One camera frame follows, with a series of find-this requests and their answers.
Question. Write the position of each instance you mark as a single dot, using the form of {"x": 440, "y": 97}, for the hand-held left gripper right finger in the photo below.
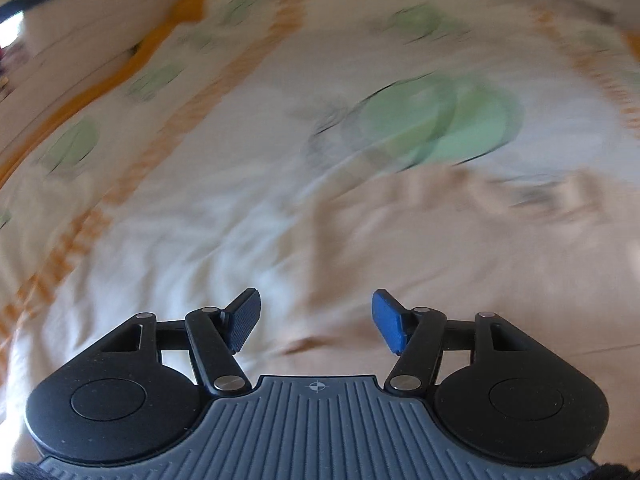
{"x": 388, "y": 321}

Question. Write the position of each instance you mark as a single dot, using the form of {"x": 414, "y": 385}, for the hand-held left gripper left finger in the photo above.
{"x": 244, "y": 317}

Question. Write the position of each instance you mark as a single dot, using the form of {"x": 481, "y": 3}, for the beige knit garment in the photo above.
{"x": 450, "y": 260}

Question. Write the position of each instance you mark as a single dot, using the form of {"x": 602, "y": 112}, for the white leaf-print duvet cover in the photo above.
{"x": 240, "y": 170}

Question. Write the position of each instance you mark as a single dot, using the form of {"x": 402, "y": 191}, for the orange bed sheet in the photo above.
{"x": 145, "y": 47}

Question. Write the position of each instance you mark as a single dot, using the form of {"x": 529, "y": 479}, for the white wooden bed frame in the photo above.
{"x": 95, "y": 15}

